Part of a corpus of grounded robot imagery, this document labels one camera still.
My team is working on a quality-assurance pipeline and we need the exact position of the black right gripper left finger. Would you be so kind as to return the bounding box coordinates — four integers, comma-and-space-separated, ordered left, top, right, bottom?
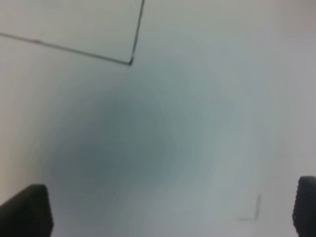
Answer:
0, 184, 54, 237

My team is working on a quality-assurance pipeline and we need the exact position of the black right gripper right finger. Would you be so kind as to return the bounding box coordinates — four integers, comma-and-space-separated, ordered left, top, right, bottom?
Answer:
292, 176, 316, 237

